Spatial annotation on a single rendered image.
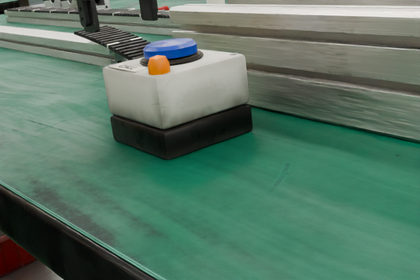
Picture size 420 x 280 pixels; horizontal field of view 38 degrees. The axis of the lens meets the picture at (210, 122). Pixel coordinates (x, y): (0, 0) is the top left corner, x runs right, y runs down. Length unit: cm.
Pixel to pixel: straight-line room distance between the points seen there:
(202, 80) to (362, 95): 11
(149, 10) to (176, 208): 49
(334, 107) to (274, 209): 14
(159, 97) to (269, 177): 9
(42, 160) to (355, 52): 24
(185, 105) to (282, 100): 10
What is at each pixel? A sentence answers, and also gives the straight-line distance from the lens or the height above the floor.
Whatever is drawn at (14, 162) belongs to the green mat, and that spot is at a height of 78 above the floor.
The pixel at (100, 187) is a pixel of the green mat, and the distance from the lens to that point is 39.
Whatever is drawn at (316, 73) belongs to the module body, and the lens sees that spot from 47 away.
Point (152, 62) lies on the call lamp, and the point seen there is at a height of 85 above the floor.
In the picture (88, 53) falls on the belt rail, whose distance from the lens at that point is 86.
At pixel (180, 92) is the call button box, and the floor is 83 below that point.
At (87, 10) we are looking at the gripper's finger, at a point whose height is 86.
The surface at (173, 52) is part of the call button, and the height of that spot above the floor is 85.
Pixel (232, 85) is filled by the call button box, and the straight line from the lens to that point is 44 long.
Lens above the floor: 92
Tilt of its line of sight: 16 degrees down
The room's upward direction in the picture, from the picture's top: 7 degrees counter-clockwise
